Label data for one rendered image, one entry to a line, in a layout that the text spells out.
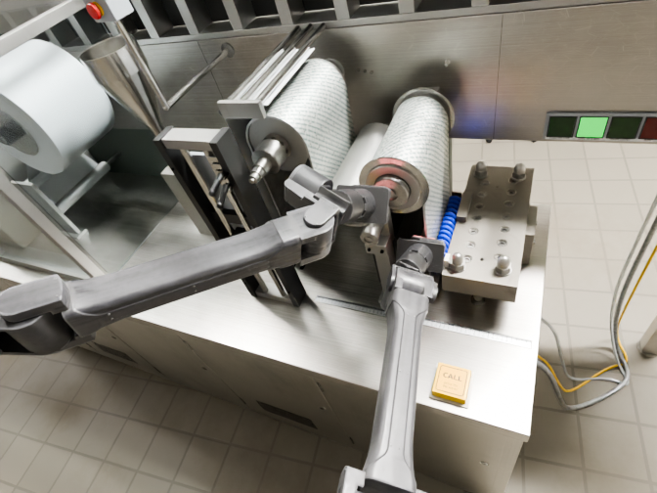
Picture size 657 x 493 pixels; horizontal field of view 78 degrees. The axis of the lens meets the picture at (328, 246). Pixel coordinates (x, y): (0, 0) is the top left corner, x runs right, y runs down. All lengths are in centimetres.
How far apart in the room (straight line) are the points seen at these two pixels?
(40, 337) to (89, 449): 190
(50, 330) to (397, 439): 45
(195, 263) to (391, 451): 35
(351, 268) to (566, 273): 139
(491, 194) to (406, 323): 57
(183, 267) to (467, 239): 69
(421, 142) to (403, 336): 42
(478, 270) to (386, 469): 55
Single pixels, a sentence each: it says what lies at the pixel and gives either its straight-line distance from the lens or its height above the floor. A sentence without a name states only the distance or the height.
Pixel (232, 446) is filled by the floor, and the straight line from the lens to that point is 207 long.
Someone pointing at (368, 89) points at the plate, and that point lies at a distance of 114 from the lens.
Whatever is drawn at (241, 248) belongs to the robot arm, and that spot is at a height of 141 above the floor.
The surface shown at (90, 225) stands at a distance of 149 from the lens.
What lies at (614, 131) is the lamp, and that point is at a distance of 113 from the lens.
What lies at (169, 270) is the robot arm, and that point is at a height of 144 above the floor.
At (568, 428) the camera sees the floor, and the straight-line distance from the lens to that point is 195.
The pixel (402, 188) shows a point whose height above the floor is 127.
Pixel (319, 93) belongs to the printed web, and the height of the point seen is 138.
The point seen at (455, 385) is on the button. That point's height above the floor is 92.
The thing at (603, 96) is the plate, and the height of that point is 126.
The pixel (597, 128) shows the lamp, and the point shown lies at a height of 118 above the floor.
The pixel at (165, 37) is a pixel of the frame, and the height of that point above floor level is 146.
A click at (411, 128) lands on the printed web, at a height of 131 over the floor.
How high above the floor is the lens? 180
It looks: 46 degrees down
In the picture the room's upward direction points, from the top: 19 degrees counter-clockwise
